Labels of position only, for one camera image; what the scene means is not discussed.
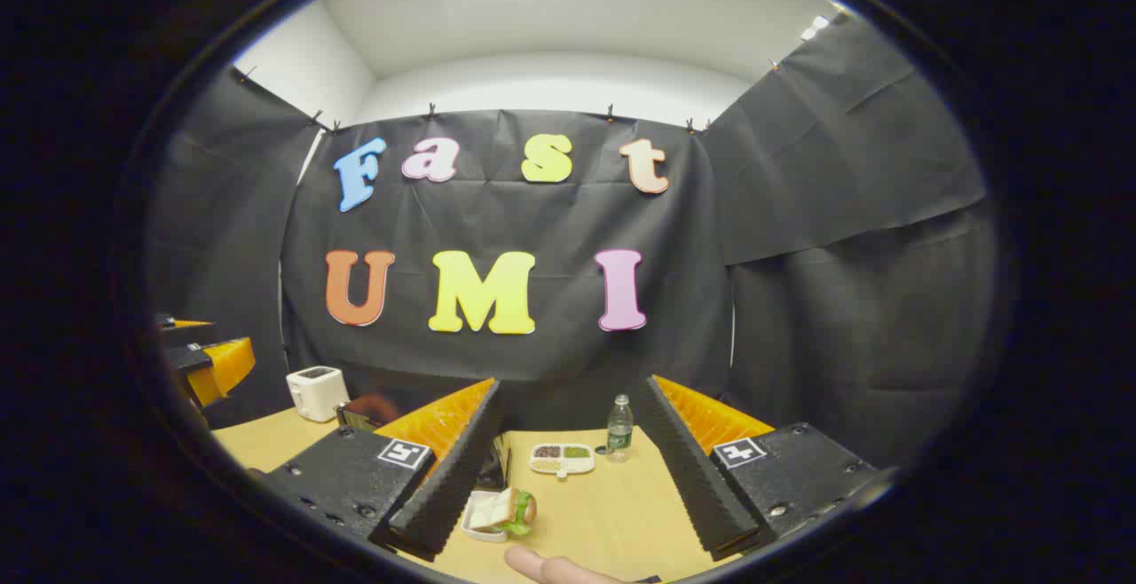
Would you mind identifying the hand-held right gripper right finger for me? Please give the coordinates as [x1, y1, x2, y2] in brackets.
[639, 375, 880, 562]

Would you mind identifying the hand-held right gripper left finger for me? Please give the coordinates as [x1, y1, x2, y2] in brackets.
[266, 378, 503, 563]

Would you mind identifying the black electric oven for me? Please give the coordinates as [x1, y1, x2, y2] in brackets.
[335, 393, 512, 491]

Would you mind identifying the lettuce sandwich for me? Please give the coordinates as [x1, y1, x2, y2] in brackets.
[469, 488, 538, 539]

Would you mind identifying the small white plastic tray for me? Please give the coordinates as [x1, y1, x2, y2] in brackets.
[461, 490, 512, 543]

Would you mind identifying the white toaster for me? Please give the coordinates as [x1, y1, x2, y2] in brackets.
[286, 366, 351, 422]

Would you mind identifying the clear water bottle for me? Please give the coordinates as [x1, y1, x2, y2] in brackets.
[606, 394, 635, 464]

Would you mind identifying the white sectioned spice plate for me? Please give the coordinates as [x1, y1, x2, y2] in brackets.
[530, 442, 596, 481]

